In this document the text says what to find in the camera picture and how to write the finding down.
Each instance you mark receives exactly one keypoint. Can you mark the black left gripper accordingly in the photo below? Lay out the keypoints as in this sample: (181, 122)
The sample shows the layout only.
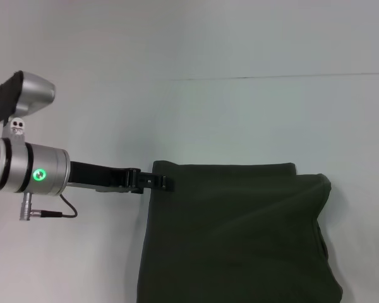
(101, 176)

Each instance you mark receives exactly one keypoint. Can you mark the dark green FREE t-shirt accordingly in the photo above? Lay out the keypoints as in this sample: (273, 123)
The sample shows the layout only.
(240, 236)

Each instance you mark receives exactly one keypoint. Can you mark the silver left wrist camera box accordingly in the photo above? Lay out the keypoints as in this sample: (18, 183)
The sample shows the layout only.
(28, 91)

